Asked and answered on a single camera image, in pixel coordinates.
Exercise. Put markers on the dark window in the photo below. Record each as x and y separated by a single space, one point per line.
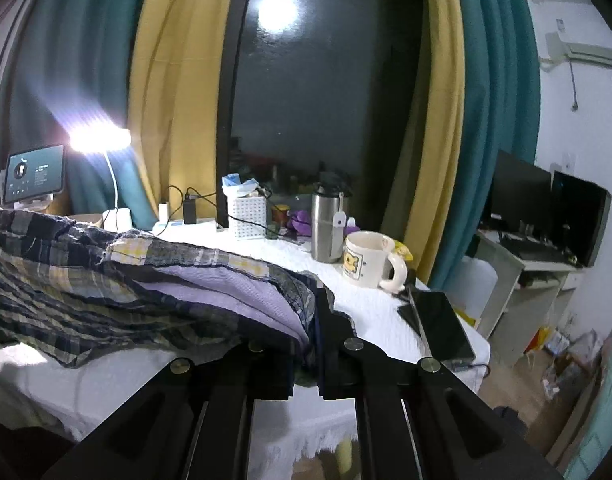
326 85

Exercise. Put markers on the white computer desk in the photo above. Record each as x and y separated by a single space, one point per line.
506 290

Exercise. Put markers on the plaid pants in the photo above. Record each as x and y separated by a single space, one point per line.
85 280

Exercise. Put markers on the white wall socket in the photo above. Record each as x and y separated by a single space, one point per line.
568 162

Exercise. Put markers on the white charger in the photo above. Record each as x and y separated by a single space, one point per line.
164 211

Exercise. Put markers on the white textured tablecloth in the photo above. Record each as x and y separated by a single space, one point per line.
376 320

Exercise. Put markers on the black flat tablet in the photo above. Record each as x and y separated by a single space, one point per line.
443 325

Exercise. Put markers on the smart display tablet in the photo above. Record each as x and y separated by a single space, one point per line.
33 175

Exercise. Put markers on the white power strip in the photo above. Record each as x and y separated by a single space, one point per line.
183 229

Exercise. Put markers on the teal fabric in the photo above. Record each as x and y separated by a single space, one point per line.
603 410

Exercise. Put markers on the yellow snack packet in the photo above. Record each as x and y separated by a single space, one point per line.
403 250

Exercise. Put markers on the black keyboard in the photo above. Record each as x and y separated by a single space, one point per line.
536 250

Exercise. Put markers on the black computer monitor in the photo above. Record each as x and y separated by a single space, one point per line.
518 190
581 220

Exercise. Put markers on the white air conditioner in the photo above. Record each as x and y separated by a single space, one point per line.
581 52

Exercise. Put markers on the purple cloth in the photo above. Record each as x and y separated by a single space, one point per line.
301 222

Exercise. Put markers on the cardboard box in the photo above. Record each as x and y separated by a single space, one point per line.
576 385

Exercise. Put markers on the white perforated basket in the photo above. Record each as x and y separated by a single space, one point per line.
246 217

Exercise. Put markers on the blue plastic bag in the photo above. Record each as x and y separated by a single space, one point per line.
235 185

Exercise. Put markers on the yellow curtain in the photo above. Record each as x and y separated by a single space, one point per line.
180 85
436 110

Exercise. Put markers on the teal curtain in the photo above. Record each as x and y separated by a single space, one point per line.
501 85
85 60

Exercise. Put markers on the cream bear mug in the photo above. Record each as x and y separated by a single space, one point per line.
366 260

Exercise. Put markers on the tea bag tag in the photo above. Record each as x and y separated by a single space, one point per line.
340 219

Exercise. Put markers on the white desk lamp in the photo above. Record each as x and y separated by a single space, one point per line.
100 140

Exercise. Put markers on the black charger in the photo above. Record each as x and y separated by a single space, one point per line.
190 212

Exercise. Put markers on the small white bottle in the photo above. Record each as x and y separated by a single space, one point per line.
352 225

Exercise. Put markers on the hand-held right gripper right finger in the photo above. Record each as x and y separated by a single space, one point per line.
336 360

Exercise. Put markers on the steel tumbler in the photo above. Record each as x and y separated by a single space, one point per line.
326 230

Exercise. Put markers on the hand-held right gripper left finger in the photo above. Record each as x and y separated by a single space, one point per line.
271 375

